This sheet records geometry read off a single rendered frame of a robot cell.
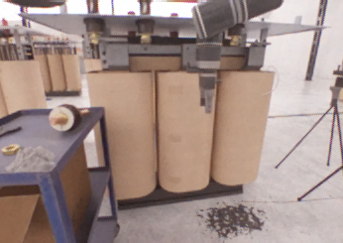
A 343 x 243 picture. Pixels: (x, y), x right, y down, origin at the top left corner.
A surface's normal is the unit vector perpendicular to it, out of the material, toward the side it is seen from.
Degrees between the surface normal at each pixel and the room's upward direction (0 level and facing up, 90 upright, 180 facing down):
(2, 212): 26
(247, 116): 90
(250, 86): 90
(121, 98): 90
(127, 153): 90
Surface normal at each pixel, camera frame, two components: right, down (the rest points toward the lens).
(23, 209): 0.07, -0.72
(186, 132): 0.22, 0.31
